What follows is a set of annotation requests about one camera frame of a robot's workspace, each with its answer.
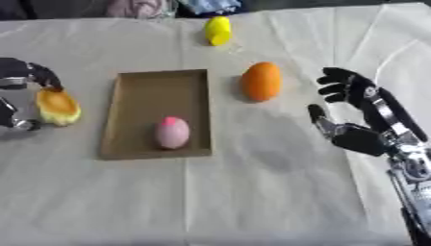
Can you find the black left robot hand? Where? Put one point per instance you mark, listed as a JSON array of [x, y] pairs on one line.
[[17, 72]]

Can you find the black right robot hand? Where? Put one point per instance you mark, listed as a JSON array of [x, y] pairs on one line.
[[365, 96]]

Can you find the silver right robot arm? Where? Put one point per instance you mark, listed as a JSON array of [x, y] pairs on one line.
[[414, 189]]

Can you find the tan cardboard box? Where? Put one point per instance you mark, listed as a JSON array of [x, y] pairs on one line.
[[158, 113]]

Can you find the yellow orange toy fruit half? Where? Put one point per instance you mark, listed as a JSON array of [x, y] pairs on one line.
[[57, 107]]

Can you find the pink cloth bundle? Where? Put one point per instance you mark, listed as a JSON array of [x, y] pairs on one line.
[[135, 8]]

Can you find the yellow toy pepper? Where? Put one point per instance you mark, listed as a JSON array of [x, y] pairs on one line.
[[218, 30]]

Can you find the pink toy peach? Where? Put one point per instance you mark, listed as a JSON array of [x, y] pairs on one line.
[[172, 133]]

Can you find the blue cloth bundle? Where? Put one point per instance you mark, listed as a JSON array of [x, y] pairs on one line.
[[210, 6]]

